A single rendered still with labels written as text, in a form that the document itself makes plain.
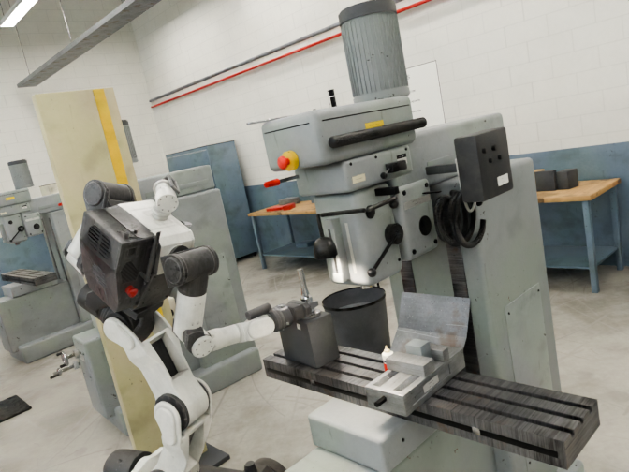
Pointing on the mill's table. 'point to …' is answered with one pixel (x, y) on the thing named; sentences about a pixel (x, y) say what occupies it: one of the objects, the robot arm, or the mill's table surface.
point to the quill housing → (362, 234)
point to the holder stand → (311, 340)
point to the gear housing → (351, 172)
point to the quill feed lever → (393, 233)
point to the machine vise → (396, 403)
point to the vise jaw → (410, 363)
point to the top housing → (347, 116)
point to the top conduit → (376, 132)
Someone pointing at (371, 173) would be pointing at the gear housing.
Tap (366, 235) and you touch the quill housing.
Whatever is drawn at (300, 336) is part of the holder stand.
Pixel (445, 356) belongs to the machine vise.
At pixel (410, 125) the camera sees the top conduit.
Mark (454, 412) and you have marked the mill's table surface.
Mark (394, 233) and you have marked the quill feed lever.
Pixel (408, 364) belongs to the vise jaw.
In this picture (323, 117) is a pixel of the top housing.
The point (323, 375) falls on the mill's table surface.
